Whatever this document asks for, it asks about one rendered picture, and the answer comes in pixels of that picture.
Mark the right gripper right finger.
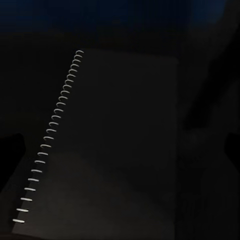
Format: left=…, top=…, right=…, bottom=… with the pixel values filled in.
left=224, top=133, right=240, bottom=173

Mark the notebook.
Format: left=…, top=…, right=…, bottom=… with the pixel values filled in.
left=12, top=47, right=178, bottom=240

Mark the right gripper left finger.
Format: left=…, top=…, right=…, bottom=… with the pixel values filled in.
left=0, top=133, right=26, bottom=193

